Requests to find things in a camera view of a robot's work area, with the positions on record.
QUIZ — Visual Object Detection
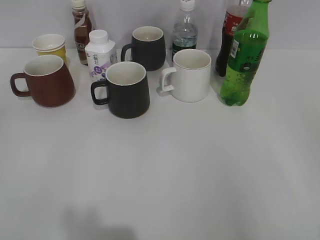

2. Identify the red-brown ceramic mug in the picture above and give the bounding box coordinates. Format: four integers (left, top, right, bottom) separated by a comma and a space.
10, 54, 76, 108

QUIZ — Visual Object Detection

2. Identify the yellow paper cup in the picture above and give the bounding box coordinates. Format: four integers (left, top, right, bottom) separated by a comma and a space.
32, 33, 69, 67

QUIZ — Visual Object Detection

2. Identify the black mug front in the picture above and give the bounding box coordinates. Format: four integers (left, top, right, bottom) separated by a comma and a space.
90, 61, 150, 119

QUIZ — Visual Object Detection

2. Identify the black mug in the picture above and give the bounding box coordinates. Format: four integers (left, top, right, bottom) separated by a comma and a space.
120, 26, 166, 72
90, 61, 150, 119

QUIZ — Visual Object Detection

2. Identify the white ceramic mug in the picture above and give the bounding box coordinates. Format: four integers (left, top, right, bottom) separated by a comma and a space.
159, 49, 212, 103

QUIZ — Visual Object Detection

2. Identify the black mug rear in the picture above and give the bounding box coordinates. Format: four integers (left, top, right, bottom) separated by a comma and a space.
120, 26, 166, 72

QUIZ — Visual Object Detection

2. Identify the white yogurt drink bottle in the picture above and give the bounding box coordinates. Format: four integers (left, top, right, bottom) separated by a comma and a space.
85, 29, 118, 82

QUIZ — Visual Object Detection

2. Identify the clear water bottle green label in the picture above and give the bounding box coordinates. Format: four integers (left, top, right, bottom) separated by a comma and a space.
171, 0, 198, 58

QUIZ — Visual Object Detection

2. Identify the green soda bottle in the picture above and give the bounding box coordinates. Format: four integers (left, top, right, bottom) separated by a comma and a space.
219, 0, 270, 106

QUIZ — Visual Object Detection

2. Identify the brown coffee drink bottle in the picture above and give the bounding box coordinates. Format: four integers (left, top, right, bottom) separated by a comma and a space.
71, 0, 93, 66

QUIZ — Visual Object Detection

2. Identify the cola bottle red label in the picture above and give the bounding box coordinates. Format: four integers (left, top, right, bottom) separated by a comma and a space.
215, 0, 250, 77

